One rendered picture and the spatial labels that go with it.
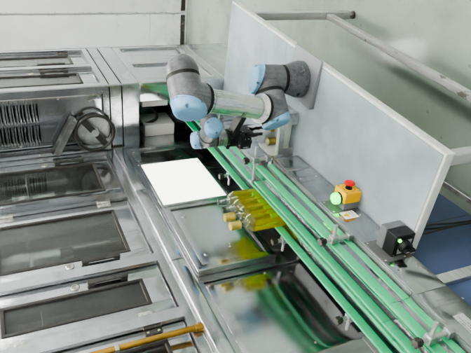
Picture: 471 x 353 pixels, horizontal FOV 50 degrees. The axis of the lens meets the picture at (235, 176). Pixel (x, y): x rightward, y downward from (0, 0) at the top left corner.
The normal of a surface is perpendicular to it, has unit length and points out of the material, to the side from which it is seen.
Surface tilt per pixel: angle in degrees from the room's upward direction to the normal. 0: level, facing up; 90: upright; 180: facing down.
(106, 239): 90
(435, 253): 90
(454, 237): 90
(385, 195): 0
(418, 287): 90
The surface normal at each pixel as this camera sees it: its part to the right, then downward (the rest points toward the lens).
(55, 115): 0.40, 0.47
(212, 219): 0.07, -0.87
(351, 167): -0.91, 0.14
